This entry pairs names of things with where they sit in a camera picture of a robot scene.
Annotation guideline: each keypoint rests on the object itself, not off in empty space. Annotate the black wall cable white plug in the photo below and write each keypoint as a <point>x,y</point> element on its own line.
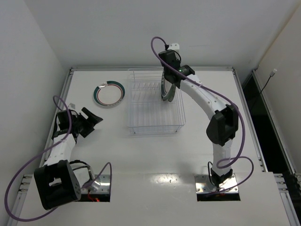
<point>272,73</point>

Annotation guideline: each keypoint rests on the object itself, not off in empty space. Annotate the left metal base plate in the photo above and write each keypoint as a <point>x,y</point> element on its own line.
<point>100,186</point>

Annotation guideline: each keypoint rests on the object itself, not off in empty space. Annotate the white plate with dark rim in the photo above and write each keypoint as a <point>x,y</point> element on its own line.
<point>172,93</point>

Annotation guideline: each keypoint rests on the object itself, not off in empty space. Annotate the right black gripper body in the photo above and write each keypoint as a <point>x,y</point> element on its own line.
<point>170,78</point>

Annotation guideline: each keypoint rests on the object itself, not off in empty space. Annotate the white wire dish rack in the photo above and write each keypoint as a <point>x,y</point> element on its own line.
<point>147,112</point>

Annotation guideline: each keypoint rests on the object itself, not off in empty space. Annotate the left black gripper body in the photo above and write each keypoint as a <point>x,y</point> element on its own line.
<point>84,125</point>

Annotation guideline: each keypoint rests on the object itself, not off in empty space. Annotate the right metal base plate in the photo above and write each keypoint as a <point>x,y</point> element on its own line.
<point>204,186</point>

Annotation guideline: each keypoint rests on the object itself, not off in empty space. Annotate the blue patterned green plate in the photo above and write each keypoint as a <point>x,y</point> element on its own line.
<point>164,95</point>

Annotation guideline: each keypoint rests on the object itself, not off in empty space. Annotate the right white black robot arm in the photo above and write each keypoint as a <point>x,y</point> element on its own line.
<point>223,118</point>

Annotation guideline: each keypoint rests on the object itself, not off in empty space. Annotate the metal base plate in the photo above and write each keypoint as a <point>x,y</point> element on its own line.
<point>204,186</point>
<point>100,186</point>

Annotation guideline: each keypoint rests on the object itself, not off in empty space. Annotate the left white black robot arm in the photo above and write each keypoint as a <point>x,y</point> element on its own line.
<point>56,181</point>

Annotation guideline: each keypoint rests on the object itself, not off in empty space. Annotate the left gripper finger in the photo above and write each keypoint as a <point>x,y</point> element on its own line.
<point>85,129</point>
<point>92,119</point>

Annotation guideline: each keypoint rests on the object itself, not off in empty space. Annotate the green red rimmed plate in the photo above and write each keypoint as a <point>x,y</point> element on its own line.
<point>109,94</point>
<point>164,83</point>

